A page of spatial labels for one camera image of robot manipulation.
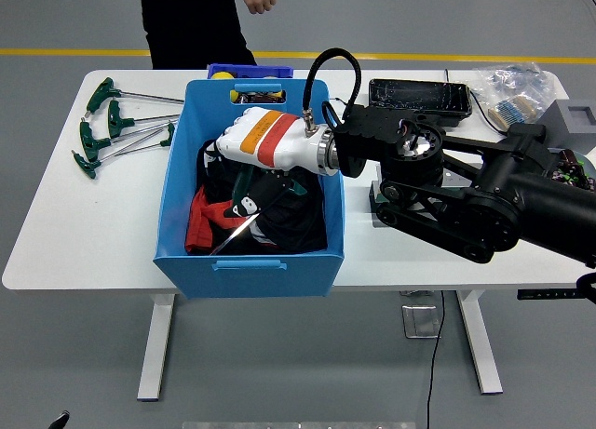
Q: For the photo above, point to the square metal floor plate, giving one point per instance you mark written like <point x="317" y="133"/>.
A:
<point x="419" y="322"/>

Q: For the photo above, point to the taped resistor strip bundle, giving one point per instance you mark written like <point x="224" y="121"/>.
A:
<point x="521" y="110"/>

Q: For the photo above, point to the black garment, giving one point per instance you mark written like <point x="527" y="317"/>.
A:
<point x="298" y="224"/>

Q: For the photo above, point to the small dark blue bin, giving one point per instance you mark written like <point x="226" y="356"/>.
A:
<point x="261" y="71"/>

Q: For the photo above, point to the grey square box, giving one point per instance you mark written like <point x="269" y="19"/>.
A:
<point x="565" y="122"/>

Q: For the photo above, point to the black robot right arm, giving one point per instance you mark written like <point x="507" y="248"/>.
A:
<point x="465" y="201"/>

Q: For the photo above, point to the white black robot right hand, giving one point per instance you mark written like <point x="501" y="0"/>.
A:
<point x="270" y="140"/>

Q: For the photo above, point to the dark electronic parts heap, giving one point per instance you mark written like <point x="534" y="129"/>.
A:
<point x="572" y="168"/>

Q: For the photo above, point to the person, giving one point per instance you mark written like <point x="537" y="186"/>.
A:
<point x="186" y="29"/>

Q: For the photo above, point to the black plastic tray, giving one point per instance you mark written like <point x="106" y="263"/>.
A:
<point x="419" y="96"/>

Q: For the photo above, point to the clear plastic parts bag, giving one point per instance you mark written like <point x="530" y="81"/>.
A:
<point x="521" y="82"/>

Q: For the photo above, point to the large light blue plastic box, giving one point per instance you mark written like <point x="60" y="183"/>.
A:
<point x="251" y="280"/>

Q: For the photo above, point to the white table leg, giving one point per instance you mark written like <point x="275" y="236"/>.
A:
<point x="482" y="354"/>
<point x="156" y="354"/>

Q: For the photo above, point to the light blue bowl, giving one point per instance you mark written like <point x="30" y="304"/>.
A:
<point x="587" y="161"/>

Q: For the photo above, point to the green metal hex key stand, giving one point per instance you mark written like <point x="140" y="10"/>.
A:
<point x="375" y="191"/>

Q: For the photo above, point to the black white robot left hand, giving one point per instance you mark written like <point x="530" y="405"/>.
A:
<point x="59" y="420"/>

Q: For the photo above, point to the red garment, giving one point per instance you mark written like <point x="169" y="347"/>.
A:
<point x="200" y="219"/>

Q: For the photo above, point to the black table control panel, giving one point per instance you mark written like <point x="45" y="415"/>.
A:
<point x="545" y="294"/>

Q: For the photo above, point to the yellow ball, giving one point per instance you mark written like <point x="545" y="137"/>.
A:
<point x="222" y="74"/>

